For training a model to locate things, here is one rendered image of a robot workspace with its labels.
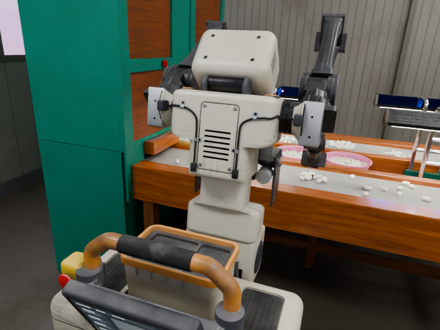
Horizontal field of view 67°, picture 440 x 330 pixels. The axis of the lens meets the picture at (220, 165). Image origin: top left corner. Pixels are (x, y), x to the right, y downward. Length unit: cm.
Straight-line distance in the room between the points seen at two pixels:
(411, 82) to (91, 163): 266
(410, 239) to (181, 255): 110
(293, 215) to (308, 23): 218
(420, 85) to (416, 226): 203
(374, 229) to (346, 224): 11
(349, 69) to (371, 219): 204
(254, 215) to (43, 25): 134
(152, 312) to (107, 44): 126
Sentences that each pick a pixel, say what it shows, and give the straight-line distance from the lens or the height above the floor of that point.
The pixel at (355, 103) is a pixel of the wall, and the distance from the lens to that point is 334.
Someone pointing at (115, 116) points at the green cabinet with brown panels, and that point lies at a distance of 165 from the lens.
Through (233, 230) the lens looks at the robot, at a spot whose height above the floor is 84.
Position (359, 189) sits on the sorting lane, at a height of 74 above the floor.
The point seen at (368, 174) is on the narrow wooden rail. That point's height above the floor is 76.
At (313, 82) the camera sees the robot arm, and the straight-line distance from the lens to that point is 97.
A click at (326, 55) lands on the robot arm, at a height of 133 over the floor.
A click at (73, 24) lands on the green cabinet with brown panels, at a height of 141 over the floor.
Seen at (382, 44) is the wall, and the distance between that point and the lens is 332.
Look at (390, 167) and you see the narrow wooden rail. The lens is 220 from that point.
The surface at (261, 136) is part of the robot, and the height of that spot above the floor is 115.
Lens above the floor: 135
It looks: 20 degrees down
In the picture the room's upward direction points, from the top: 2 degrees clockwise
